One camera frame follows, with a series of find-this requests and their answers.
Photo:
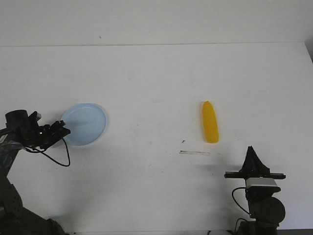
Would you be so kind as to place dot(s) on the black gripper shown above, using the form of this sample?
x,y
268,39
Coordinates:
x,y
261,171
34,135

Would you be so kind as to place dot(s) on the horizontal tape strip on table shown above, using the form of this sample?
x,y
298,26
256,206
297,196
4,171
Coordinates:
x,y
183,152

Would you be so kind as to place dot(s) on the yellow corn cob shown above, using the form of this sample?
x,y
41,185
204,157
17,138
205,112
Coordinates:
x,y
210,124

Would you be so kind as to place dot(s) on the light blue round plate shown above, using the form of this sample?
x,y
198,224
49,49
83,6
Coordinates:
x,y
87,122

